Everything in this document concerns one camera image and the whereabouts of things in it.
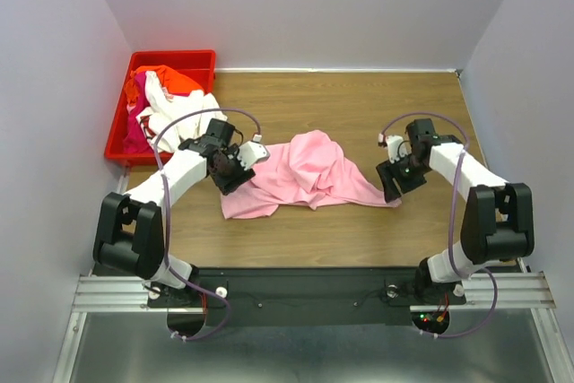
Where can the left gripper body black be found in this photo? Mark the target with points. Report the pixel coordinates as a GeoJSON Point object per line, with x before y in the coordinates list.
{"type": "Point", "coordinates": [231, 166]}

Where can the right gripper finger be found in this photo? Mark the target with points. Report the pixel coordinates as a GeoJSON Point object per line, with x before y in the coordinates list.
{"type": "Point", "coordinates": [391, 191]}
{"type": "Point", "coordinates": [384, 172]}

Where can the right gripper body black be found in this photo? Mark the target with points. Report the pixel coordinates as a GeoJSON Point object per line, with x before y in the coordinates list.
{"type": "Point", "coordinates": [408, 174]}

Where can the pink t shirt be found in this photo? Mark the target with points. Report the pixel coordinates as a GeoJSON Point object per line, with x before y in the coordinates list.
{"type": "Point", "coordinates": [311, 170]}

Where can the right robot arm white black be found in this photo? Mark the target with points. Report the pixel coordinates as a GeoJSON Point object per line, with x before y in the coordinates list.
{"type": "Point", "coordinates": [498, 221]}

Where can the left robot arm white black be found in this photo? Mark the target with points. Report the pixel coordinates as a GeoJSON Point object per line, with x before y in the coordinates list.
{"type": "Point", "coordinates": [134, 227]}

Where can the white t shirt red print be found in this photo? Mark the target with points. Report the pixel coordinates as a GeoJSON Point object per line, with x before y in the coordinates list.
{"type": "Point", "coordinates": [172, 119]}

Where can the magenta t shirt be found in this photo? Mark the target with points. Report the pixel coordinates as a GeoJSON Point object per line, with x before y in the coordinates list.
{"type": "Point", "coordinates": [136, 141]}

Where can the red plastic bin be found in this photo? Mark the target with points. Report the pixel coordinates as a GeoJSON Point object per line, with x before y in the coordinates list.
{"type": "Point", "coordinates": [198, 65]}

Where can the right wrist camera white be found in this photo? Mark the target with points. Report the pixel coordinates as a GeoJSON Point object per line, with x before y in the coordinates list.
{"type": "Point", "coordinates": [396, 145]}

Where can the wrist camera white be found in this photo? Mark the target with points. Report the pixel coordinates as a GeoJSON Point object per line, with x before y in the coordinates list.
{"type": "Point", "coordinates": [396, 145]}
{"type": "Point", "coordinates": [252, 152]}

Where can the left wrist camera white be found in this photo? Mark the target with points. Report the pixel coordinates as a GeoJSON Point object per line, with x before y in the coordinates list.
{"type": "Point", "coordinates": [252, 152]}

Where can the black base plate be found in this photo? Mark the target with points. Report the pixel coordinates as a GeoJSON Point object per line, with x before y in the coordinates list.
{"type": "Point", "coordinates": [322, 296]}

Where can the aluminium rail frame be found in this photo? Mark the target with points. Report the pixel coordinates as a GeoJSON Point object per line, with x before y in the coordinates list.
{"type": "Point", "coordinates": [505, 332]}

